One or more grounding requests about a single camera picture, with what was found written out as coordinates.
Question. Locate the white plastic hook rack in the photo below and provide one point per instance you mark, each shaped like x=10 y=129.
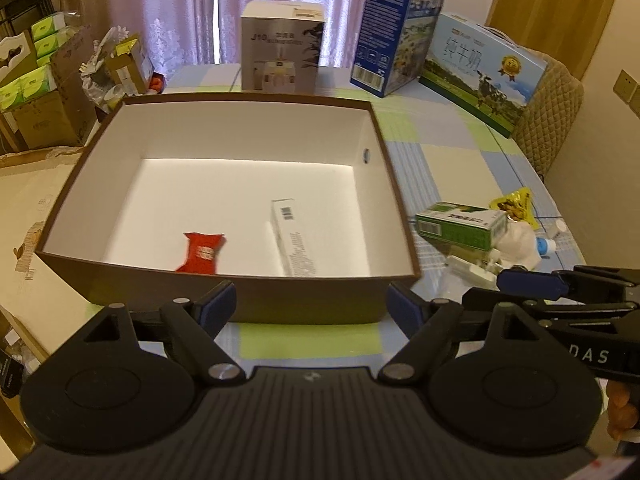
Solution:
x=470 y=269

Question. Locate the stack of green tissue packs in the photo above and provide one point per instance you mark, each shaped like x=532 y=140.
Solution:
x=45 y=35

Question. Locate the small black box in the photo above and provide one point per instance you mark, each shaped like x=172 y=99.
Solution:
x=10 y=375

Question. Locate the dark blue milk case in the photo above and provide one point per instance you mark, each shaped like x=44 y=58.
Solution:
x=382 y=30

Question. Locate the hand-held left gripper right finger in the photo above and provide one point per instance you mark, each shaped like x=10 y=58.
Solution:
x=404 y=306

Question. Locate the large open cardboard box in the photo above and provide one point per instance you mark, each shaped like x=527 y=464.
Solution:
x=70 y=90

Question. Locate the blue snack packet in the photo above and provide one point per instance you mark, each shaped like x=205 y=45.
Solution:
x=546 y=246

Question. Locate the person's right hand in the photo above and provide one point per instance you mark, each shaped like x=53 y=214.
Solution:
x=620 y=405

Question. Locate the grey humidifier box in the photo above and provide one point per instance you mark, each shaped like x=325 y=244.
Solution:
x=280 y=45

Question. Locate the sheer purple curtain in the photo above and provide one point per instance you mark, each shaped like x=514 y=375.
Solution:
x=175 y=15

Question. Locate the beige printed cover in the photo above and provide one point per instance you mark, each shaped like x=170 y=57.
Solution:
x=30 y=200

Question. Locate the small orange object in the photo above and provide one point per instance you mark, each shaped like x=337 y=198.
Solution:
x=157 y=82

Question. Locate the yellow curtain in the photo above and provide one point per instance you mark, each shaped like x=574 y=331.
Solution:
x=550 y=0

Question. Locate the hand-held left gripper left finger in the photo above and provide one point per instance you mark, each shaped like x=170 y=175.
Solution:
x=220 y=306

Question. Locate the long white carton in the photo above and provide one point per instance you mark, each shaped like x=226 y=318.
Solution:
x=295 y=240

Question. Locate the yellow snack packet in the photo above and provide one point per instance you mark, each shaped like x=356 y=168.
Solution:
x=515 y=206

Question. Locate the red snack packet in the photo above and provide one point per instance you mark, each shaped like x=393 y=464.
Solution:
x=200 y=254

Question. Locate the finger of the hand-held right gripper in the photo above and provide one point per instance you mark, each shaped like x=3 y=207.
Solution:
x=530 y=282
x=500 y=297

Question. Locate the crumpled clear plastic wrap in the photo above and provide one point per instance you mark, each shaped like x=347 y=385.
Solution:
x=97 y=72

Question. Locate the green and white carton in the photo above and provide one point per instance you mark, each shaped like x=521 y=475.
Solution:
x=457 y=230

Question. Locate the white carved chair back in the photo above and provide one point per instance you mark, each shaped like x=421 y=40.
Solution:
x=15 y=55

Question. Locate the chair with quilted beige cover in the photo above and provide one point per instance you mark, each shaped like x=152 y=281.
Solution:
x=550 y=105

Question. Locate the large brown cardboard box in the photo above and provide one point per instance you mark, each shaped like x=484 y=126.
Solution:
x=300 y=305

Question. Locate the light blue milk gift box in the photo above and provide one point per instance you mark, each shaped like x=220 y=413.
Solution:
x=475 y=75

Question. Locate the small brown cardboard box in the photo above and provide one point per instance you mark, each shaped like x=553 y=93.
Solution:
x=127 y=67

